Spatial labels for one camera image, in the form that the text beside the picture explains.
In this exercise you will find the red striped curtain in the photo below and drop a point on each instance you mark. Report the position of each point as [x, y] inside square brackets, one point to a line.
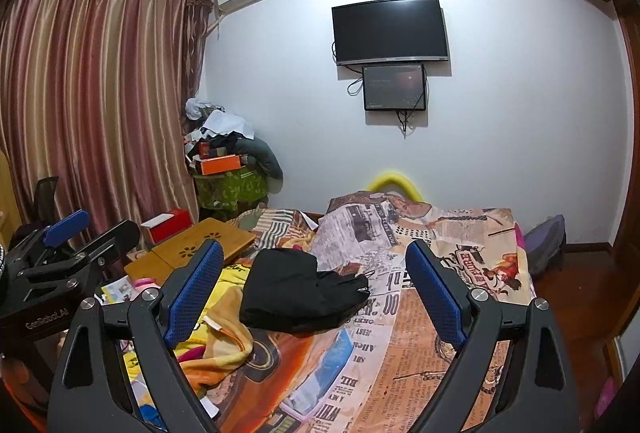
[100, 88]

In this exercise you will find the white crumpled cloth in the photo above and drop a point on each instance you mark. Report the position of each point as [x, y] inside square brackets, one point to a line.
[225, 123]

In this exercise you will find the white printed packet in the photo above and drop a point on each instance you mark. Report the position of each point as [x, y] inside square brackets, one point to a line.
[117, 290]

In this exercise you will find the red and white box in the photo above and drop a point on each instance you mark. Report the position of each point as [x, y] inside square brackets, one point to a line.
[172, 225]

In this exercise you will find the green patterned bag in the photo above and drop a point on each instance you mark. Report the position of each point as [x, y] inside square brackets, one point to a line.
[230, 190]

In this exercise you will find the yellow fleece blanket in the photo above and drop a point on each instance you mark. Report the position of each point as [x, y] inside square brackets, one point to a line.
[225, 338]

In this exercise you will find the black zip hoodie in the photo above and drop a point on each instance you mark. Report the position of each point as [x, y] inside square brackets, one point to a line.
[285, 288]

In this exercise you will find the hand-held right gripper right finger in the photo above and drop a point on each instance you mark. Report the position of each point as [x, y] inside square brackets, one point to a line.
[435, 293]

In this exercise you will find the pile of dark clothes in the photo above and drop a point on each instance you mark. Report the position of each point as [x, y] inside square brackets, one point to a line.
[220, 143]

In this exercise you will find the bed with newspaper-print sheet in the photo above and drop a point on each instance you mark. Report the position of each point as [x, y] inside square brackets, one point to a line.
[475, 233]

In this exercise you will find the grey purple backpack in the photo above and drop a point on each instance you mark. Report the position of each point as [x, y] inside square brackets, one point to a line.
[545, 243]

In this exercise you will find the yellow curved cushion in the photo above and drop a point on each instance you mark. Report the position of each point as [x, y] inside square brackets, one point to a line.
[395, 177]

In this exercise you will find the orange box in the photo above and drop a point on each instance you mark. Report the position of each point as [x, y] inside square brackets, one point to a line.
[217, 165]

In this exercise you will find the black mesh chair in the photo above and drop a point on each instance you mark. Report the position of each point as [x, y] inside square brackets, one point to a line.
[45, 198]

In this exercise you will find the wooden folding lap table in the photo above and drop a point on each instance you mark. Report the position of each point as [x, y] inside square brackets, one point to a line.
[200, 238]

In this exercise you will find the black wall television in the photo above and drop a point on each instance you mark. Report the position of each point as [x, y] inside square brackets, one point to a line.
[390, 30]

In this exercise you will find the pink slipper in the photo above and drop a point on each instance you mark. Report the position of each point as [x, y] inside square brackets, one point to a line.
[606, 395]

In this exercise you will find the grey cloth bundle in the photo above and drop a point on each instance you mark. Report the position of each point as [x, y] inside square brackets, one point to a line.
[262, 155]

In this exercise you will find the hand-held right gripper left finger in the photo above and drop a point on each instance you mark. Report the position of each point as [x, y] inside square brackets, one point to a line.
[192, 293]

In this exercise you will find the grey striped cloth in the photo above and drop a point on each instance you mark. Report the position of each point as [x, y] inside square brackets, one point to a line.
[280, 225]

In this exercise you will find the pink cloth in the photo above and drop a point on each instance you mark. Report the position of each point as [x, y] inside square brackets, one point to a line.
[520, 238]

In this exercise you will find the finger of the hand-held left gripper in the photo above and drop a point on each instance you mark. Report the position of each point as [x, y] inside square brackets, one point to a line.
[115, 240]
[65, 225]

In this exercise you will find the brown wooden door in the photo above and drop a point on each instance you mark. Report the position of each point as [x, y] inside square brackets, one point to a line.
[631, 138]

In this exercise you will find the small black wall monitor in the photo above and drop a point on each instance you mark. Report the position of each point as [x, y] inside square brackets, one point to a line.
[395, 87]

